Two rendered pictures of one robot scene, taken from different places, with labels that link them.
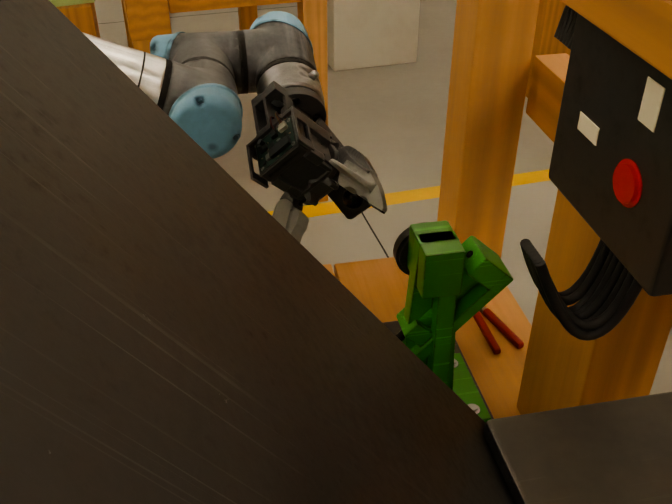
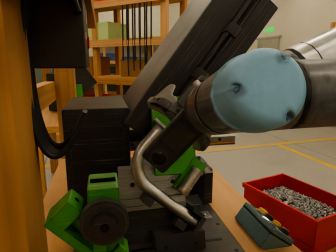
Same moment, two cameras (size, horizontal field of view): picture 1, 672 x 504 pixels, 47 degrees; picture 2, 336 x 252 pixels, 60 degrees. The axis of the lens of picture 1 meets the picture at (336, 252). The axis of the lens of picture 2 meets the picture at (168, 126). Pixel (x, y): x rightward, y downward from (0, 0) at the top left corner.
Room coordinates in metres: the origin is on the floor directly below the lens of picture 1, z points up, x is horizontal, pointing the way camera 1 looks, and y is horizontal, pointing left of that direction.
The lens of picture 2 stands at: (1.21, -0.02, 1.36)
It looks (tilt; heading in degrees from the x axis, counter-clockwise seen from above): 12 degrees down; 179
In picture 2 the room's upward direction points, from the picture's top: straight up
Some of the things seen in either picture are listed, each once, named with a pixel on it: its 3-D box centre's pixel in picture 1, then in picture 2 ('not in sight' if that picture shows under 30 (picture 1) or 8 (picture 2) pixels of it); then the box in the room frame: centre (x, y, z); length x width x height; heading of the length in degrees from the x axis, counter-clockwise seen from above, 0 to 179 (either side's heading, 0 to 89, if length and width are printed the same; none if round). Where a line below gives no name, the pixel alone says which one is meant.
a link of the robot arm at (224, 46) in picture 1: (199, 70); (315, 91); (0.87, 0.16, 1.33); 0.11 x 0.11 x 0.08; 10
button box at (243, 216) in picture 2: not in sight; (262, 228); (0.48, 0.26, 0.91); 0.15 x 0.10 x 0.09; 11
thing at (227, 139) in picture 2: not in sight; (171, 137); (0.26, 0.01, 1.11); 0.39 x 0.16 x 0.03; 101
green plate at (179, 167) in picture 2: not in sight; (170, 132); (0.42, 0.01, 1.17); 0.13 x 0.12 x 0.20; 11
